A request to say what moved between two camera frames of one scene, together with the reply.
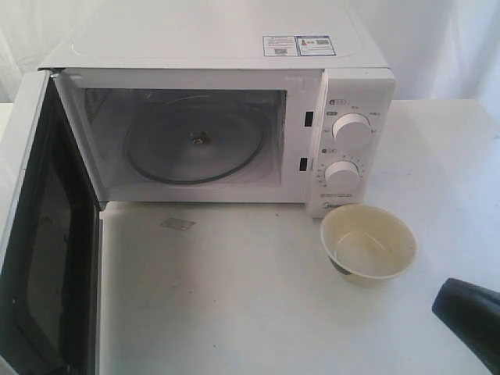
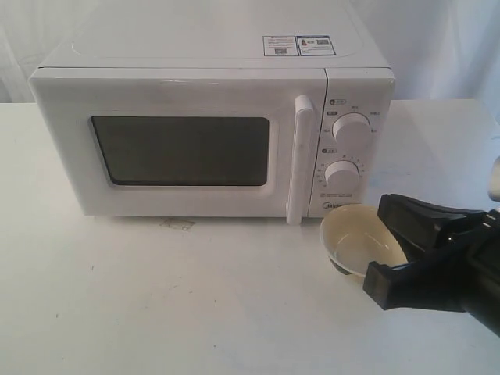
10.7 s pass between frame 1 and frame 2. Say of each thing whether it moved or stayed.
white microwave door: moved
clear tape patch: stayed
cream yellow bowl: stayed
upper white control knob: stayed
